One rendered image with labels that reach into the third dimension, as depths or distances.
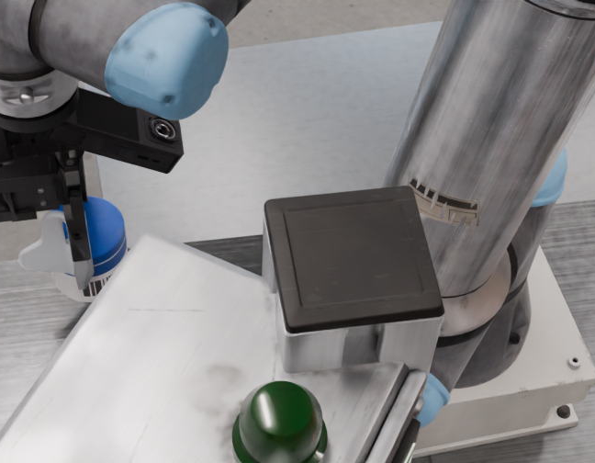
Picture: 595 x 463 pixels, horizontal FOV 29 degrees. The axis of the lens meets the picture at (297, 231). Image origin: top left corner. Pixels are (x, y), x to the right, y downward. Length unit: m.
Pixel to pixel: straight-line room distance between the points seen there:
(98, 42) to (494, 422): 0.50
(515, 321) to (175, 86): 0.39
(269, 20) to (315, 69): 1.28
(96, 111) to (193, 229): 0.29
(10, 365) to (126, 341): 0.76
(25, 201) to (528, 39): 0.51
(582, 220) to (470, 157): 0.63
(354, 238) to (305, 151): 0.91
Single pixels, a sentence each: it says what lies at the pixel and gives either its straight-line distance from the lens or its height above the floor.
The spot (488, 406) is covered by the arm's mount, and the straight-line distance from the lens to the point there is 1.00.
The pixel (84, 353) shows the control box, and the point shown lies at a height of 1.47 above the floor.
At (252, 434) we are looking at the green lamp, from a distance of 0.30.
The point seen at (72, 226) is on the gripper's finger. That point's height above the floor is 1.02.
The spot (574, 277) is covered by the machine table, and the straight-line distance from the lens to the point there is 1.18.
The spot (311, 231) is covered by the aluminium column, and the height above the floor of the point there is 1.50.
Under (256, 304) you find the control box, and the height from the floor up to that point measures 1.48.
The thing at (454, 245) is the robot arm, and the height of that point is 1.24.
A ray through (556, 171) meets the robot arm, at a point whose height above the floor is 1.15.
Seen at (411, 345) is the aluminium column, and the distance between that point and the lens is 0.33.
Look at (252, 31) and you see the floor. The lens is 2.57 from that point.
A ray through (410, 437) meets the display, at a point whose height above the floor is 1.46.
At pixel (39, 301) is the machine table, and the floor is 0.83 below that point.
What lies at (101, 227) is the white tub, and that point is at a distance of 1.02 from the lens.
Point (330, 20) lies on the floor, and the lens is 2.61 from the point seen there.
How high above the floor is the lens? 1.76
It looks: 53 degrees down
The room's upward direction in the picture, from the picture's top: 4 degrees clockwise
